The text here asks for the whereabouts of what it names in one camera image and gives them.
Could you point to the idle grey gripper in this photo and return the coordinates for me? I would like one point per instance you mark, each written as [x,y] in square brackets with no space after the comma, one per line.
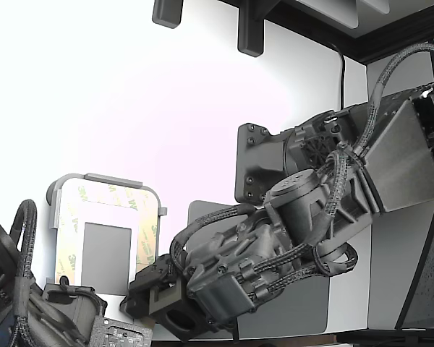
[76,307]

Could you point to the dark grey printed gripper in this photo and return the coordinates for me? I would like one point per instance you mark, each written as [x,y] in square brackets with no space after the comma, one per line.
[231,274]

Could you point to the idle dark grey robot arm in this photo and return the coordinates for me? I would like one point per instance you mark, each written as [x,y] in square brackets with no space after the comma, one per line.
[0,260]

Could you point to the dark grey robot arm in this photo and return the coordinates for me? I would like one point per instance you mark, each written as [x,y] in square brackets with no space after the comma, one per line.
[401,173]

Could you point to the white panel with grey window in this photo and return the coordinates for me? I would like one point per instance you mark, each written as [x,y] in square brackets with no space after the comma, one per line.
[106,215]

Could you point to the grey printed fixture with legs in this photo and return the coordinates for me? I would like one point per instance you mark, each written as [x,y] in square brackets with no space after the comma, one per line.
[112,179]

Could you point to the dark grey flat mat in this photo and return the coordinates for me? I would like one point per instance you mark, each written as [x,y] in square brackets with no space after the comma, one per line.
[293,318]

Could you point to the light grey panel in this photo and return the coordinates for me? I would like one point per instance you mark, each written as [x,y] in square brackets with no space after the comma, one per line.
[329,11]
[376,4]

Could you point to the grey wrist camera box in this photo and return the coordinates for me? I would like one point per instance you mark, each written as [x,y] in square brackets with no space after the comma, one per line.
[170,303]

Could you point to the short dark grey bracket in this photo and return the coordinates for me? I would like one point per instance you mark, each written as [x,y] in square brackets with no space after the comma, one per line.
[167,12]

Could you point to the tall dark grey bracket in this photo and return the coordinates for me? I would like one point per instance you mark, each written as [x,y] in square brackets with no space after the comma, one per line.
[251,29]

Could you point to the black frame beam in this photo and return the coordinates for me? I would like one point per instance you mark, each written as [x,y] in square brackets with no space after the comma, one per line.
[347,39]

